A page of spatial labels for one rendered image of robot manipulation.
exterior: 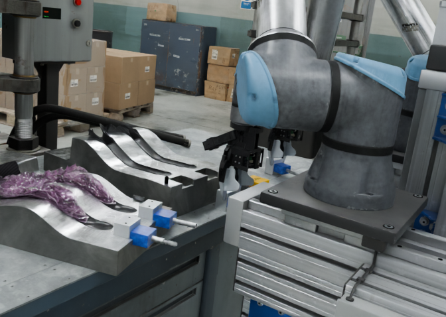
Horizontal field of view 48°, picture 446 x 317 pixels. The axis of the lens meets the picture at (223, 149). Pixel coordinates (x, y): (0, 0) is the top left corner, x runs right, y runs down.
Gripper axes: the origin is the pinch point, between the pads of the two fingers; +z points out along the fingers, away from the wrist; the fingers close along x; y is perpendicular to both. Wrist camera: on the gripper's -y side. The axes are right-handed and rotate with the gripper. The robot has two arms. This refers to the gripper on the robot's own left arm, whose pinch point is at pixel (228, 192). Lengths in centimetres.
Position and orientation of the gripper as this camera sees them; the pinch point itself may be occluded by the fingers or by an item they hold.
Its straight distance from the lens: 138.1
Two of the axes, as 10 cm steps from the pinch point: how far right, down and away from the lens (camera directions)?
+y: 8.0, 2.4, -5.6
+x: 6.0, -1.4, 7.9
